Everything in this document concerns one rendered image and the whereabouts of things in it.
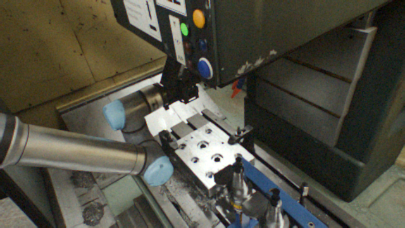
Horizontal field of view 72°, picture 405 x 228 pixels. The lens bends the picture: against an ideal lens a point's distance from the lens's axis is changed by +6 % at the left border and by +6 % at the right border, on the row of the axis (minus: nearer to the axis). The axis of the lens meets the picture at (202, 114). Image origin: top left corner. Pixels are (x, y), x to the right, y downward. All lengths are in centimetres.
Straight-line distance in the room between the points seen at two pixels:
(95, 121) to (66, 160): 121
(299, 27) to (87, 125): 147
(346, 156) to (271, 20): 94
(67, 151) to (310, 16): 52
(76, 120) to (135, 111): 112
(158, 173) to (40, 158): 25
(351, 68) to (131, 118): 74
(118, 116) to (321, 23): 50
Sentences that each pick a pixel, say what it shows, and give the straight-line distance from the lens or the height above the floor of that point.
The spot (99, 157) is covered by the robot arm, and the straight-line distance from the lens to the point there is 62.
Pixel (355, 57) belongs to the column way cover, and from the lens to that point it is 104.
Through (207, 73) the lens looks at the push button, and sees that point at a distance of 43.
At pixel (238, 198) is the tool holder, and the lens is 68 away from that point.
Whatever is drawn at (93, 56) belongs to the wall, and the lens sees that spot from 177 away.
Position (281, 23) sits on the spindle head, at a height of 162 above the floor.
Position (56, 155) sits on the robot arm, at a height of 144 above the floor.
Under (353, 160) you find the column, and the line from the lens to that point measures 131.
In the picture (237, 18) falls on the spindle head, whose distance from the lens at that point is 41.
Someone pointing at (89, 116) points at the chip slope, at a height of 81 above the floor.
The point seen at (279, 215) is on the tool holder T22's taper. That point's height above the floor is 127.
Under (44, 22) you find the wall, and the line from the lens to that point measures 168.
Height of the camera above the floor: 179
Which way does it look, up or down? 38 degrees down
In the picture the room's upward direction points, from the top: 8 degrees counter-clockwise
